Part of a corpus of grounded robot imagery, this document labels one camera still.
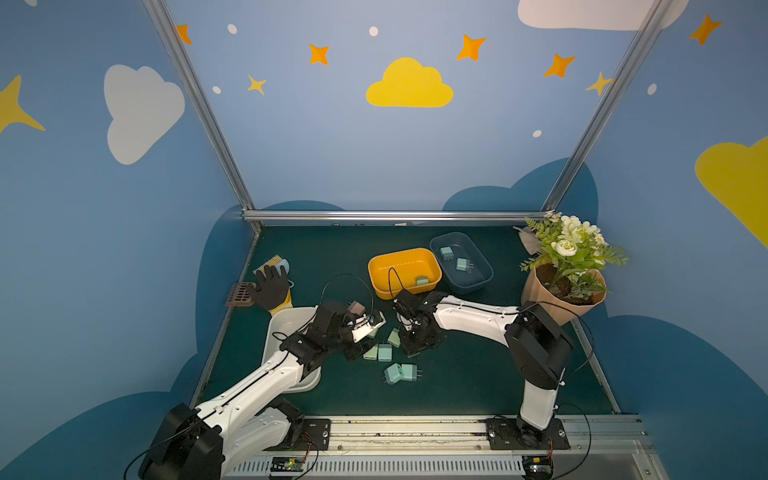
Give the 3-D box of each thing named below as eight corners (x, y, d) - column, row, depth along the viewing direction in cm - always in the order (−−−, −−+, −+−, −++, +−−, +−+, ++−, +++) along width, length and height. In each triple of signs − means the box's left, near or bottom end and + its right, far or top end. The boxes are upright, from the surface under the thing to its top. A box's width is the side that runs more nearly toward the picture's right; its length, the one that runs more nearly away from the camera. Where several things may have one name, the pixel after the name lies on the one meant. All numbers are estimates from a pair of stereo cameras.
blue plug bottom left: (384, 383, 84) (384, 380, 81) (384, 367, 86) (384, 363, 84) (401, 383, 84) (401, 380, 81) (400, 367, 86) (401, 363, 84)
